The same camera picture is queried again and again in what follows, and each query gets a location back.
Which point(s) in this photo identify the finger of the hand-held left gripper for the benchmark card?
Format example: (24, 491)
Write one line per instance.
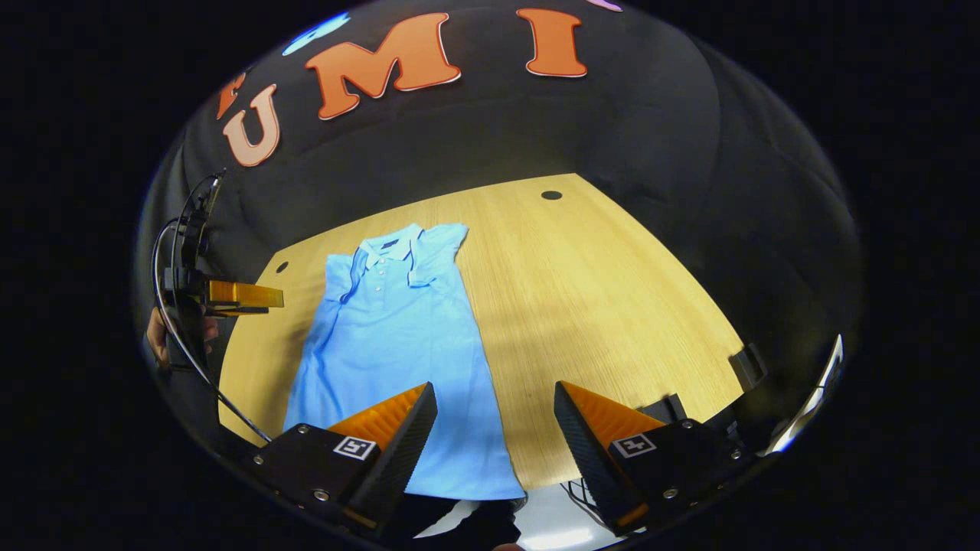
(245, 294)

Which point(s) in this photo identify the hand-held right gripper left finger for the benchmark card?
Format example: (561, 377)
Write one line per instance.
(406, 451)

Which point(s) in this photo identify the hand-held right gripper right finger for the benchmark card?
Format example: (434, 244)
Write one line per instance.
(586, 451)

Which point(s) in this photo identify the light blue polo T-shirt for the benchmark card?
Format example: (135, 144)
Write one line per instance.
(390, 344)

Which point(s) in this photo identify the black bracket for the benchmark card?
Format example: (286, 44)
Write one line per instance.
(746, 366)
(674, 409)

